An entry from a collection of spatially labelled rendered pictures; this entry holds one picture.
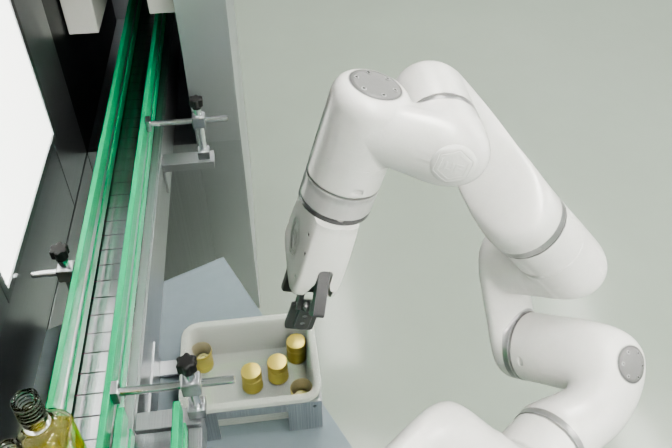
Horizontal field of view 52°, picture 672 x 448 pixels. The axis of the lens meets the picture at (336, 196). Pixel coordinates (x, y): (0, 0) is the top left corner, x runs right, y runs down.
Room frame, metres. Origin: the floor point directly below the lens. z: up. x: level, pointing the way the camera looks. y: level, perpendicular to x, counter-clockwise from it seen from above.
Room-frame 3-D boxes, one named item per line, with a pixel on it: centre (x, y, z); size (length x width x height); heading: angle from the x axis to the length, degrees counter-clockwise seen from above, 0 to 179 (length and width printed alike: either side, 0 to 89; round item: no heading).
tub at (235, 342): (0.68, 0.14, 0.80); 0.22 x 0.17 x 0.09; 97
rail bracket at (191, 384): (0.55, 0.22, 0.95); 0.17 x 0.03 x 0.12; 97
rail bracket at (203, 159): (1.19, 0.31, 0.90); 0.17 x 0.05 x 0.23; 97
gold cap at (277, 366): (0.69, 0.10, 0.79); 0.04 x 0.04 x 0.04
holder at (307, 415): (0.67, 0.17, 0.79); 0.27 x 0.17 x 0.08; 97
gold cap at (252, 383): (0.67, 0.14, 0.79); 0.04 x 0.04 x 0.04
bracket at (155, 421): (0.55, 0.24, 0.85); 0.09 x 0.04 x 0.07; 97
